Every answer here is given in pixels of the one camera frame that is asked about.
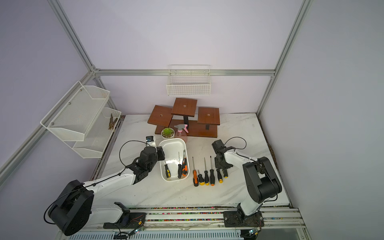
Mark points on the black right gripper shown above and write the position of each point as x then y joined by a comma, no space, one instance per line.
217,165

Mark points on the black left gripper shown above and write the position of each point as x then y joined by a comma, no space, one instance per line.
160,152

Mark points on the small black screwdriver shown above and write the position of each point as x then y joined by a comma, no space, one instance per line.
206,177

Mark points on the black yellow stubby screwdriver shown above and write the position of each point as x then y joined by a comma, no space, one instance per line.
200,178

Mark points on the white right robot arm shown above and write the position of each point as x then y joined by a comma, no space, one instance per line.
261,180

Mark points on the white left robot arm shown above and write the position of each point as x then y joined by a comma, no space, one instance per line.
76,205

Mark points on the white storage box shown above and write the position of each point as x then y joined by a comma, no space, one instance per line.
171,148

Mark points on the potted green succulent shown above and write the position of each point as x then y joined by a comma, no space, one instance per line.
168,133

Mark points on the pink spray bottle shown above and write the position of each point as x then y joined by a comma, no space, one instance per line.
181,132

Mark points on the brown wooden tiered stand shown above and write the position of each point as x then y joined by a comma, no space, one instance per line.
200,121

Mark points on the brown twigs on shelf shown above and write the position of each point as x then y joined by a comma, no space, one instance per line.
112,122

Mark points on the white mesh lower shelf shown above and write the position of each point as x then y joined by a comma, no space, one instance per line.
99,136

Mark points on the white mesh shelf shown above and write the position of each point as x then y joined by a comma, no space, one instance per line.
72,119
99,136

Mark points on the white mesh upper shelf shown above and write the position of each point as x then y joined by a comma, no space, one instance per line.
72,119

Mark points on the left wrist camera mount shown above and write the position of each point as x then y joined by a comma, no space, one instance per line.
151,141

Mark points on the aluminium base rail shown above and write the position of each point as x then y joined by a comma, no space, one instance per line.
204,223

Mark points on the white wire wall basket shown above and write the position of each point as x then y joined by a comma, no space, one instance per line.
189,81

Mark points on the aluminium frame post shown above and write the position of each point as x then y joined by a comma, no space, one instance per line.
303,11

